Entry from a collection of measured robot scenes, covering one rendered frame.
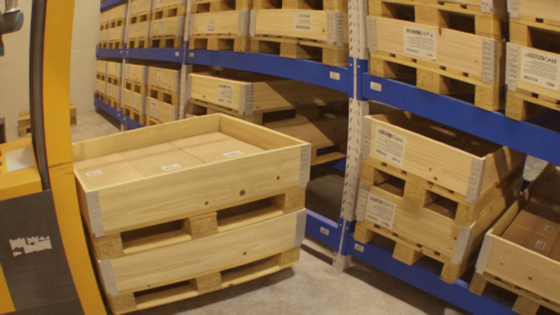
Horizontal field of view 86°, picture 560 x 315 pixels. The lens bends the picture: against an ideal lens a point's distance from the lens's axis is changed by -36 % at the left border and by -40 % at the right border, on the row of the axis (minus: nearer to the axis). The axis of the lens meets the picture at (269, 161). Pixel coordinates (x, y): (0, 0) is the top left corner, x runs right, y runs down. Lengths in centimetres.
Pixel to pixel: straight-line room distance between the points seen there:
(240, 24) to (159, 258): 175
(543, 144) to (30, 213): 221
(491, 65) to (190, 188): 147
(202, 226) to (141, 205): 35
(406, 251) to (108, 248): 147
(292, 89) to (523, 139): 207
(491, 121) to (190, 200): 142
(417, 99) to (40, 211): 180
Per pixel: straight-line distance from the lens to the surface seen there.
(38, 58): 165
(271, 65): 281
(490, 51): 182
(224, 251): 216
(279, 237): 234
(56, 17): 165
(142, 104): 483
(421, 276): 227
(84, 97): 776
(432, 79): 198
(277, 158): 216
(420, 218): 212
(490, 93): 183
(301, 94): 332
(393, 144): 214
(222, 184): 201
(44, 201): 171
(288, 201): 229
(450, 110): 195
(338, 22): 238
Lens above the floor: 143
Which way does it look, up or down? 19 degrees down
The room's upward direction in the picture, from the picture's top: 2 degrees clockwise
